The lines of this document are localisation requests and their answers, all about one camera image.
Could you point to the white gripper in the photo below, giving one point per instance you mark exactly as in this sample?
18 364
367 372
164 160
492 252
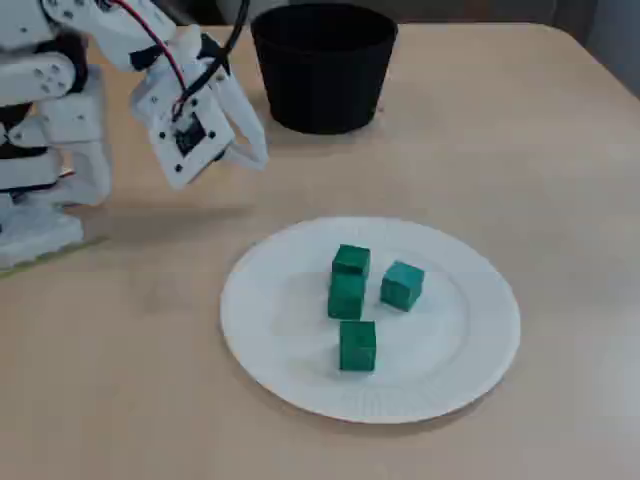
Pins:
243 121

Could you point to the green block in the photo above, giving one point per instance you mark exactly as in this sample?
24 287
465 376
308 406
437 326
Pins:
400 290
345 300
357 350
351 259

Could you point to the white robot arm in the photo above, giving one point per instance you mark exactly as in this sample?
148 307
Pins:
85 150

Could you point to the black pot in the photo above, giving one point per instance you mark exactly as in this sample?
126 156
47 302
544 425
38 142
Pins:
325 85

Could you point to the white paper plate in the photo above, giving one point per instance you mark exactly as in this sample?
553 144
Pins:
425 360

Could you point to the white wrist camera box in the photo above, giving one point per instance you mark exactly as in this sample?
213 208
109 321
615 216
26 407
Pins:
150 107

